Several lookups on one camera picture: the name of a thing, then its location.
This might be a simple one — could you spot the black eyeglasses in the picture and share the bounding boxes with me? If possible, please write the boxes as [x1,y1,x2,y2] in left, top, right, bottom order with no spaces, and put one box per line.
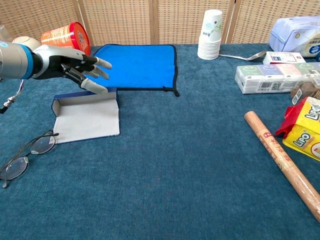
[0,129,60,189]

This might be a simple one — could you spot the blue cloth black trim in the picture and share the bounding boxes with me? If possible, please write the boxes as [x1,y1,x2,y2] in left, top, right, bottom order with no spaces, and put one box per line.
[86,44,180,98]

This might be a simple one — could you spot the metal spoon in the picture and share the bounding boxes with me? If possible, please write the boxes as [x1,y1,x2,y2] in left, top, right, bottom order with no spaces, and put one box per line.
[218,50,268,62]

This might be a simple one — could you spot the white paper cup stack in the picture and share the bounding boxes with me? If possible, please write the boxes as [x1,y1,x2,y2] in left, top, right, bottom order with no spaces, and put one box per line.
[197,9,223,60]

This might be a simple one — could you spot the cream bowl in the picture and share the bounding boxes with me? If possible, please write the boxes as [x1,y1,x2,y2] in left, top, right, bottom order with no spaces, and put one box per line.
[12,36,42,51]

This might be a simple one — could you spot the white blue tissue pack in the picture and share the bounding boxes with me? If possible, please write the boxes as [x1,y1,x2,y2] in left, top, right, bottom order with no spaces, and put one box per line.
[268,16,320,58]

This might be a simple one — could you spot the thin wrist wire with connector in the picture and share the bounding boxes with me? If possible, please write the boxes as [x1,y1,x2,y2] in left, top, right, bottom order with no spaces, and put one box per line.
[0,79,26,115]

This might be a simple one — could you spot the yellow Lipo snack bag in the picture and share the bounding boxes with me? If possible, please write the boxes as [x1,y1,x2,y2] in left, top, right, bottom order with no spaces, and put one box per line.
[275,96,320,162]

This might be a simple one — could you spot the brown clear-wrapped pack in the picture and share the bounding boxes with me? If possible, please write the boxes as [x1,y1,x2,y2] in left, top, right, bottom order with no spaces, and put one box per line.
[289,77,320,105]

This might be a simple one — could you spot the pastel pocket tissue multipack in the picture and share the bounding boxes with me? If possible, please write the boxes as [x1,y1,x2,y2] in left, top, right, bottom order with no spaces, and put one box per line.
[234,62,320,95]

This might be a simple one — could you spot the small white red box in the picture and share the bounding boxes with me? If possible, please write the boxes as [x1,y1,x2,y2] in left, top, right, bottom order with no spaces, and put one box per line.
[262,51,307,65]

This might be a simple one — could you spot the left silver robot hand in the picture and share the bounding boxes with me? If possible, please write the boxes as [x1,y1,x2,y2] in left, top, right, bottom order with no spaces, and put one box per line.
[31,44,113,95]

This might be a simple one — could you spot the teal table cloth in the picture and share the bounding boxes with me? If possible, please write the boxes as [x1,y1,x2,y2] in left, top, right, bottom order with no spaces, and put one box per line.
[0,43,320,240]

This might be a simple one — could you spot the blue glasses case grey lining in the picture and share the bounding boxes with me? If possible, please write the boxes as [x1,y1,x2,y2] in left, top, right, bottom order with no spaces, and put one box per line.
[51,87,121,145]

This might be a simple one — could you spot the wicker folding screen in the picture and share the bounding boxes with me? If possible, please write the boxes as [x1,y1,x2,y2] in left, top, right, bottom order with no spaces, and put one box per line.
[0,0,320,47]

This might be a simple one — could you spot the orange red-lidded can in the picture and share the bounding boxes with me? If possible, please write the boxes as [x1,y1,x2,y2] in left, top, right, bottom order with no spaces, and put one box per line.
[41,21,91,56]

